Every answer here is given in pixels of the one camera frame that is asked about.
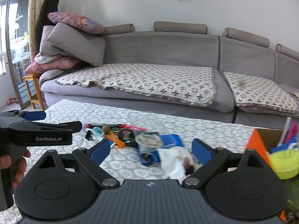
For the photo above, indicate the grey cushion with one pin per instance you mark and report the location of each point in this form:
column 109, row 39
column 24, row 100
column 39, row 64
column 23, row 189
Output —
column 77, row 44
column 46, row 42

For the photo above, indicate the blue package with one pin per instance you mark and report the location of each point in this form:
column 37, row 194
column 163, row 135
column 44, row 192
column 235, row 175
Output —
column 172, row 141

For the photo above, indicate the dark hanging coat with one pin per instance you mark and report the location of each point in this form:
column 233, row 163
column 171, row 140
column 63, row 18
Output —
column 48, row 11

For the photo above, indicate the black binder clip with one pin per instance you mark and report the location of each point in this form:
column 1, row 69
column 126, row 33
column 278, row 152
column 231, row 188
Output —
column 90, row 135

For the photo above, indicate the patterned sofa seat cover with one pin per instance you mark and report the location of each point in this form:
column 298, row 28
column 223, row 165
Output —
column 257, row 91
column 151, row 81
column 294, row 95

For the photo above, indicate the orange cardboard box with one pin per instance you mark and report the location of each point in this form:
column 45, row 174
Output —
column 257, row 144

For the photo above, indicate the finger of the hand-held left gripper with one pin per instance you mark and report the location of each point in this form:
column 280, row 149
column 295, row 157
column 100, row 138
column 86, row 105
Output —
column 58, row 126
column 35, row 116

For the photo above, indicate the pink plastic piece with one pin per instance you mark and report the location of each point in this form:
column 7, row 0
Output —
column 292, row 131

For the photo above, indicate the white pillow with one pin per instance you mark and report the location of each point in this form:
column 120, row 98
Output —
column 45, row 58

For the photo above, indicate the red marker pen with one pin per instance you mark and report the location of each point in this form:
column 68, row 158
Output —
column 105, row 125

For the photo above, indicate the pink floral pillow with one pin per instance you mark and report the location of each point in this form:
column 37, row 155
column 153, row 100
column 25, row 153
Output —
column 74, row 23
column 53, row 64

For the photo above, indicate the blue plastic piece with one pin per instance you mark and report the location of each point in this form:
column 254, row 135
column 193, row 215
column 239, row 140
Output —
column 283, row 148

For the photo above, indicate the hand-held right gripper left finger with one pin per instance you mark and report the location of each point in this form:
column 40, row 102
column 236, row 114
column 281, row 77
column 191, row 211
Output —
column 101, row 150

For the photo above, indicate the wooden stool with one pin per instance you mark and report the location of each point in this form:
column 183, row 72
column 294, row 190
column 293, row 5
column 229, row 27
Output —
column 31, row 78

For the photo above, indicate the grey patterned table cloth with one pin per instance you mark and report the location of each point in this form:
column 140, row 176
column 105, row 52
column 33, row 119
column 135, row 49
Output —
column 130, row 163

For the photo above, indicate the grey sofa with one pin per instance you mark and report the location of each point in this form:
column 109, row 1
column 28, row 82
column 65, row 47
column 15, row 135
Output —
column 163, row 49

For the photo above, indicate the person's left hand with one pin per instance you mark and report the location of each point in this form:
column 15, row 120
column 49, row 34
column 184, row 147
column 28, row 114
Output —
column 21, row 168

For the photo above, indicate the glass sliding door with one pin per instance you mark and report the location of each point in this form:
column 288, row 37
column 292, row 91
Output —
column 14, row 51

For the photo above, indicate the white cloth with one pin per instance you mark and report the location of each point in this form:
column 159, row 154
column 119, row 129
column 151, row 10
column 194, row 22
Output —
column 172, row 165

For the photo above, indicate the floral curtain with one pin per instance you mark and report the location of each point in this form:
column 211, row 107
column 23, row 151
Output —
column 37, row 4

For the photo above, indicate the orange utility knife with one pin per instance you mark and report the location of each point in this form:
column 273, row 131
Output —
column 115, row 140

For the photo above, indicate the red slippers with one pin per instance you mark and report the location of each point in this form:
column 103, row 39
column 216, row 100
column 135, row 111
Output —
column 10, row 101

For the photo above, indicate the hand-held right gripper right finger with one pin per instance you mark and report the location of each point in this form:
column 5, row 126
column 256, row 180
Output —
column 202, row 150

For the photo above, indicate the clear plastic box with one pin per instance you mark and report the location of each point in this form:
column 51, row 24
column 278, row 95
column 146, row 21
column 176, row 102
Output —
column 148, row 141

